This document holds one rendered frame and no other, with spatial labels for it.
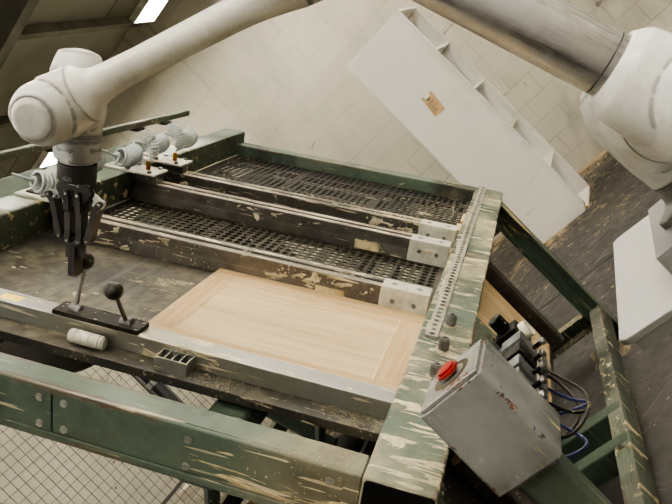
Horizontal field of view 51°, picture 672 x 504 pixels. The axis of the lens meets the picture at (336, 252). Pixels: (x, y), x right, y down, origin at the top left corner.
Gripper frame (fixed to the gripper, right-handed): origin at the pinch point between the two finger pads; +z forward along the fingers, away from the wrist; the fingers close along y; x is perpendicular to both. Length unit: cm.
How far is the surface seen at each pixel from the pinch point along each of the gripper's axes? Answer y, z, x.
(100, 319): 7.0, 11.4, -1.4
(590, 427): 124, 60, 97
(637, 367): 145, 60, 153
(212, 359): 32.7, 13.2, -2.4
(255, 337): 35.6, 14.7, 13.8
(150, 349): 19.2, 14.6, -2.4
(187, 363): 29.0, 13.5, -5.7
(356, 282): 50, 10, 46
